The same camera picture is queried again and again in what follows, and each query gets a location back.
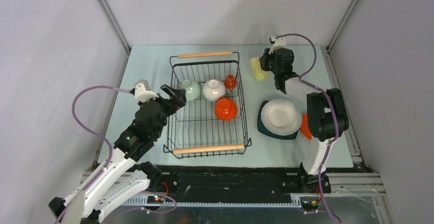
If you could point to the small orange ceramic cup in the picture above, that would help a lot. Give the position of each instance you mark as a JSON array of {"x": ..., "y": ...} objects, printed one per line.
[{"x": 230, "y": 82}]

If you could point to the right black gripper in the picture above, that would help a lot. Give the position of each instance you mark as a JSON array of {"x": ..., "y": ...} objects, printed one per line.
[{"x": 264, "y": 59}]

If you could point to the yellow ceramic mug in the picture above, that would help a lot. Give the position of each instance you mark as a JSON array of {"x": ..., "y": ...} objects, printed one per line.
[{"x": 258, "y": 74}]

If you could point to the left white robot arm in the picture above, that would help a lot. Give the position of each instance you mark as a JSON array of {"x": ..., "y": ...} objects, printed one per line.
[{"x": 96, "y": 198}]

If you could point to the white ceramic bowl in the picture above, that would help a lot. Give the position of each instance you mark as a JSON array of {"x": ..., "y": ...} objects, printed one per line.
[{"x": 213, "y": 90}]

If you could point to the black wire dish rack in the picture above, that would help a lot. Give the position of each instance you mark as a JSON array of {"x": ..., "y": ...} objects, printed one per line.
[{"x": 194, "y": 131}]

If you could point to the orange glossy bowl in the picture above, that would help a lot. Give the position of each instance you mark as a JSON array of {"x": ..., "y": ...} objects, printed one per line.
[{"x": 225, "y": 109}]

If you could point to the teal square plate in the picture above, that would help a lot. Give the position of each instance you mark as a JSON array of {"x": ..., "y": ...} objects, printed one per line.
[{"x": 262, "y": 129}]

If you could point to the white pink fluted plate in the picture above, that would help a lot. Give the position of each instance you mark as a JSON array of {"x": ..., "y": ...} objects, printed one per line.
[{"x": 281, "y": 117}]

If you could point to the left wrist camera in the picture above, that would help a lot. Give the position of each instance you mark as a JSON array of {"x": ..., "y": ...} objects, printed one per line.
[{"x": 142, "y": 91}]

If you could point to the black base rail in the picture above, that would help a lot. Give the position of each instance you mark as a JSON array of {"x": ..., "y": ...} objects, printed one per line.
[{"x": 236, "y": 185}]

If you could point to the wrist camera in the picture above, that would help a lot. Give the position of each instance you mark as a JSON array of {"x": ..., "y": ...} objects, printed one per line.
[
  {"x": 142, "y": 91},
  {"x": 277, "y": 43}
]

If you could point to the green floral ceramic bowl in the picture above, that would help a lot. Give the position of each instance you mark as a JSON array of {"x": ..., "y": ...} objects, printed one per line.
[{"x": 192, "y": 89}]

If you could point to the orange round plate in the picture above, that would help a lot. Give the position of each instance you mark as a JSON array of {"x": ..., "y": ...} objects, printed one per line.
[{"x": 304, "y": 128}]

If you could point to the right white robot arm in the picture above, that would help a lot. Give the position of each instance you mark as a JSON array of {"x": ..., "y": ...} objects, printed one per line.
[{"x": 327, "y": 117}]

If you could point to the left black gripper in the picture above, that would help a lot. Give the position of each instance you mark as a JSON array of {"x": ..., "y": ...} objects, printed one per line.
[{"x": 179, "y": 103}]

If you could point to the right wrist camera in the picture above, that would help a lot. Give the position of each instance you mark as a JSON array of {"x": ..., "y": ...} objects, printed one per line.
[{"x": 277, "y": 43}]

